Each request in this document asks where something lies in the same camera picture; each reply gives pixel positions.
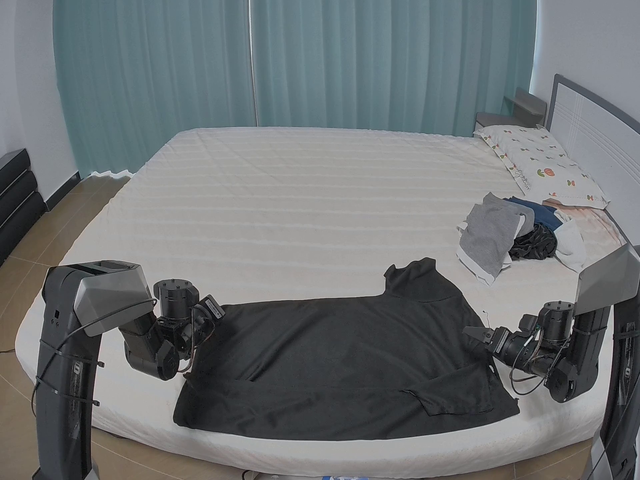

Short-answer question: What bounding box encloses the bed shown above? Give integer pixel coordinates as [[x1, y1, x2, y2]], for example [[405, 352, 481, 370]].
[[14, 73, 640, 474]]

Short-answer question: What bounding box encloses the grey bedside table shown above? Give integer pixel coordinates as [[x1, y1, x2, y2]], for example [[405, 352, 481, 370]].
[[475, 87, 547, 129]]

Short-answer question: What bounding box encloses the black chest of drawers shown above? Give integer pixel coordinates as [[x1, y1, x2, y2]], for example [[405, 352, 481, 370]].
[[0, 148, 46, 266]]

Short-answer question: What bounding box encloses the pile of clothes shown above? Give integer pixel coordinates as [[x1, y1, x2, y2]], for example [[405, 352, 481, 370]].
[[455, 192, 587, 286]]

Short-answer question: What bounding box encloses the white printed pillow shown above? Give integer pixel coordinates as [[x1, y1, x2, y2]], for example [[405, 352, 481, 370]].
[[472, 124, 612, 210]]

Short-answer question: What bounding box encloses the black T-shirt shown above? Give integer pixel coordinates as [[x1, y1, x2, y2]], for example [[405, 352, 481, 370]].
[[172, 257, 521, 441]]

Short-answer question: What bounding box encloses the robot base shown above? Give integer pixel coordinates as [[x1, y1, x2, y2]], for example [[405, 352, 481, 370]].
[[245, 470, 373, 480]]

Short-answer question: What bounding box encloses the black cable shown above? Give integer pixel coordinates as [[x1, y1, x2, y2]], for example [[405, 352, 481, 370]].
[[509, 367, 547, 400], [31, 297, 158, 409]]

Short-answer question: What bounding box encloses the blue-green curtain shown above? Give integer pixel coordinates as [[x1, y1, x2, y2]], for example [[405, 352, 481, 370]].
[[249, 0, 538, 136], [52, 0, 257, 176]]

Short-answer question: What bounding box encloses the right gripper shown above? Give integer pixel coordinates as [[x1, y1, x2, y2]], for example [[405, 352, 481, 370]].
[[462, 324, 527, 370]]

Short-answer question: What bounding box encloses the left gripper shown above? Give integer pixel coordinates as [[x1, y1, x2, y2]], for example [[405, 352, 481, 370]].
[[187, 294, 225, 352]]

